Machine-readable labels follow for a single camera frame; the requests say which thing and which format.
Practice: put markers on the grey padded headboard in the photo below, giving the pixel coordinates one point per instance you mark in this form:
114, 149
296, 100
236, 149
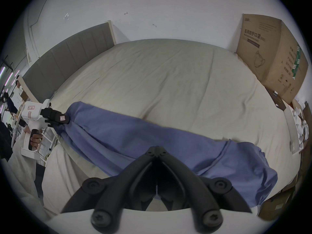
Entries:
63, 57

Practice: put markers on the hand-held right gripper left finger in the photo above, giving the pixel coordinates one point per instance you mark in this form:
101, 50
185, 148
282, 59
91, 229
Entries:
112, 191

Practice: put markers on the small brown carton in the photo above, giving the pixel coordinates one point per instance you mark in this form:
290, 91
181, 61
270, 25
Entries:
275, 203

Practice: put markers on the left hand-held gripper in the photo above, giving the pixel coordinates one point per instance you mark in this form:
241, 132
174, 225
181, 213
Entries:
33, 112

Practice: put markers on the large brown printed carton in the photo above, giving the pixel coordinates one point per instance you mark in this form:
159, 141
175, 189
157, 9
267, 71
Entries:
265, 55

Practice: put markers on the blue shirt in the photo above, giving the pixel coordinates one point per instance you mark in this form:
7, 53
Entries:
146, 140

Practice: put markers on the person's left forearm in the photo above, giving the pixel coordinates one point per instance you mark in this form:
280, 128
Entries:
22, 174

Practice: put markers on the white box of small items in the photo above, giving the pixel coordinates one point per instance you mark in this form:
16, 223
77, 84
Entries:
296, 128

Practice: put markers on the person's left hand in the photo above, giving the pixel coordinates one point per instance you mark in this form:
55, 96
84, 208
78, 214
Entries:
37, 140

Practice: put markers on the bed with beige sheet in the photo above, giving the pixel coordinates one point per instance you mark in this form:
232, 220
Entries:
170, 82

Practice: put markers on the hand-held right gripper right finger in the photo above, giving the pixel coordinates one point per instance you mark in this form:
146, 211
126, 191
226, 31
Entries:
202, 191

